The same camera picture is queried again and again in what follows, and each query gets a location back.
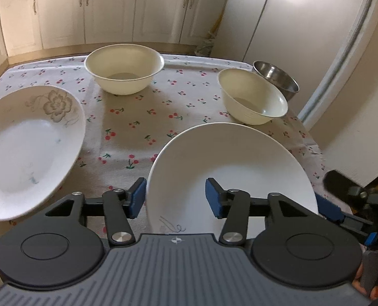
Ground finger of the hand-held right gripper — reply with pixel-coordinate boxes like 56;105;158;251
316;194;378;246
322;170;378;205

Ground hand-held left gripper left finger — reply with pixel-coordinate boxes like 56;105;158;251
45;177;147;247

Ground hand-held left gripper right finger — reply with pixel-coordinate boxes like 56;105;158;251
205;177;321;247

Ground plain white plate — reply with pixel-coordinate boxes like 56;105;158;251
146;122;320;235

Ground stainless steel bowl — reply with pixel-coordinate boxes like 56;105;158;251
252;60;300;101

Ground person's right hand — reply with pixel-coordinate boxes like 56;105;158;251
351;260;378;301

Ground cherry print tablecloth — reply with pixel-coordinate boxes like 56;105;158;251
0;54;328;250

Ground small cream bowl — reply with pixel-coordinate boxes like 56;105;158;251
217;68;288;125

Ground large cream bowl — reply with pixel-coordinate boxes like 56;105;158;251
84;44;165;95

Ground white plate with grey flower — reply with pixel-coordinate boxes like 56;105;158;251
0;85;87;221

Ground plastic bag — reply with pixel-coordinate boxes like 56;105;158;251
194;29;221;58

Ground white refrigerator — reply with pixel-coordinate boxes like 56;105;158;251
212;0;378;134

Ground cream kitchen base cabinets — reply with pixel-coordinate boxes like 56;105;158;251
0;0;234;67

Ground yellow broom handle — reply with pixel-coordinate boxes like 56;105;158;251
212;6;224;39

